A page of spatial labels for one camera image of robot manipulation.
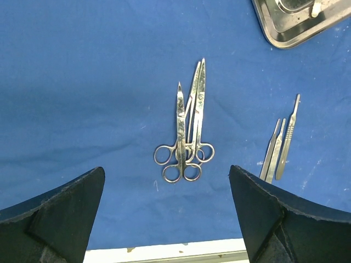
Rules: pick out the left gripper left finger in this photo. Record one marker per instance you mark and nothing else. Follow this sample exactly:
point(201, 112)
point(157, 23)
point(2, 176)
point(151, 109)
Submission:
point(54, 226)

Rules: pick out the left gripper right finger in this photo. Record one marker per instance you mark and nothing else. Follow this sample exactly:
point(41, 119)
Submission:
point(278, 226)

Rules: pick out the steel scalpel handle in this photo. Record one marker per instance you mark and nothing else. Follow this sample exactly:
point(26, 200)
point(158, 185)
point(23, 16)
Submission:
point(277, 142)
point(269, 153)
point(287, 140)

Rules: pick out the short steel scissors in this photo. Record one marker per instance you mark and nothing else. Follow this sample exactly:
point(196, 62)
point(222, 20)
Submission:
point(180, 151)

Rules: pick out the blue surgical cloth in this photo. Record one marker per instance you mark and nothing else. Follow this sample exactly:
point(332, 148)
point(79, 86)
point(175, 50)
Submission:
point(88, 84)

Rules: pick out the steel instrument tray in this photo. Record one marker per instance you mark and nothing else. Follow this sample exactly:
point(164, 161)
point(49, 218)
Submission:
point(286, 24)

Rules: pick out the steel tweezers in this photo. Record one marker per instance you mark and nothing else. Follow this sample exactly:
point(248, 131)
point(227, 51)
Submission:
point(315, 8)

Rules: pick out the steel surgical scissors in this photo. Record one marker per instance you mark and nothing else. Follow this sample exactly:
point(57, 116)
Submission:
point(199, 83)

